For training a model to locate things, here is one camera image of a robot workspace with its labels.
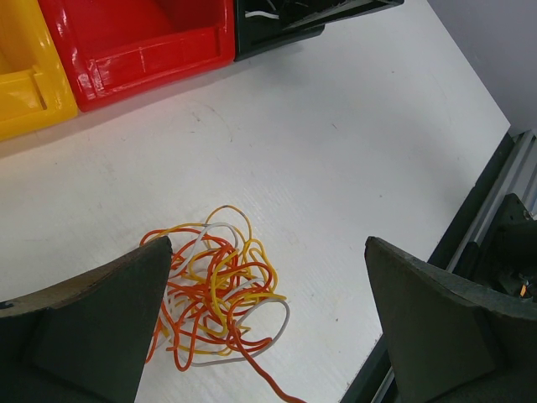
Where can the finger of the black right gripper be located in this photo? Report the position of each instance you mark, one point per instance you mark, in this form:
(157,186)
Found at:
(313,13)

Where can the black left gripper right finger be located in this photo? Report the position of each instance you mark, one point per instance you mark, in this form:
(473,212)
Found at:
(449,339)

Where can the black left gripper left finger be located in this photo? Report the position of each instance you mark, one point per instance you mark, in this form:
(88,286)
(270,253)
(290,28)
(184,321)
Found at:
(85,339)

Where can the black plastic bin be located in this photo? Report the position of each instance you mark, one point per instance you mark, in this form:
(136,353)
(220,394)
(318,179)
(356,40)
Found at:
(258,28)

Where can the red plastic bin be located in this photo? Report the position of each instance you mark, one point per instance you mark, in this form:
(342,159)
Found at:
(114,49)

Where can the yellow plastic bin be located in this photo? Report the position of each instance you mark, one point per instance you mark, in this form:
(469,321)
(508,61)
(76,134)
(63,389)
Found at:
(35,91)

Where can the right aluminium table rail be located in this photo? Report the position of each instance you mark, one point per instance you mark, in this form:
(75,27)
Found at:
(495,197)

